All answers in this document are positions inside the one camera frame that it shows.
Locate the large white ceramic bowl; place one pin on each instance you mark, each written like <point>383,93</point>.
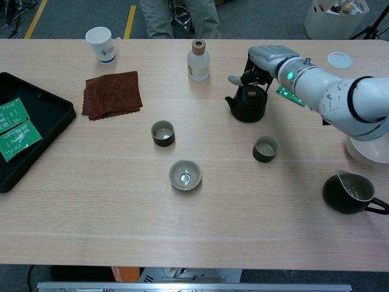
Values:
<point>364,152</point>

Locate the white storage bin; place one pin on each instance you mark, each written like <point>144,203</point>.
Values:
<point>331,24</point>

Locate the black cast iron teapot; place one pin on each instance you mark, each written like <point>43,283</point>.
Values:
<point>247,109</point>

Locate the frosted glass bottle wooden cap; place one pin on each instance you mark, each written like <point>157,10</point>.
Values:
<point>199,68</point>

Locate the black equipment stand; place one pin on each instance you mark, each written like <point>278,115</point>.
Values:
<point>12,15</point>

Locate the grey-green shallow ceramic bowl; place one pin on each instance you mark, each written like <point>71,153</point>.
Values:
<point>176,179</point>

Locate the orange striped panel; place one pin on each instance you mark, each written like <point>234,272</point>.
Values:
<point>121,273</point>

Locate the black tripod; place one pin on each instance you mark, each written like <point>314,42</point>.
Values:
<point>372,30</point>

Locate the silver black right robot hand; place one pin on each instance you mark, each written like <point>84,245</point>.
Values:
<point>270,57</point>

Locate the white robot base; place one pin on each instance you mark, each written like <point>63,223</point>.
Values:
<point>212,275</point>

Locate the brown microfibre cloth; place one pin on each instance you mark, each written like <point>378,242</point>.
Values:
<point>112,94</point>

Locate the person in beige trousers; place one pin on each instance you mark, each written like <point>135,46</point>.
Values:
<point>155,18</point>

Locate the white round lid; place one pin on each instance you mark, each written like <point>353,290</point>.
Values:
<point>339,60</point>

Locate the white paper cup blue logo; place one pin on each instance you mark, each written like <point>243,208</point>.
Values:
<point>101,45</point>

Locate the dark cylindrical ceramic teacup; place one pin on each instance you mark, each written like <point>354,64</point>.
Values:
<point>264,156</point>
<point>162,141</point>

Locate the green tea packet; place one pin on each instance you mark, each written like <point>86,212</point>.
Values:
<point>288,92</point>
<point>18,140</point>
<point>12,115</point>

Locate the black plastic tray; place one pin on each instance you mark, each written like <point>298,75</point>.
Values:
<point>51,118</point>

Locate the chrome chair base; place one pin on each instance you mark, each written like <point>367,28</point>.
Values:
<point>182,18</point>

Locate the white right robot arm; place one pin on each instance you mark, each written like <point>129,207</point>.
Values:
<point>328,91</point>

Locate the dark ceramic pouring pitcher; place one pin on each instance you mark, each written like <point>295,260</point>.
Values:
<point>337,197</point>

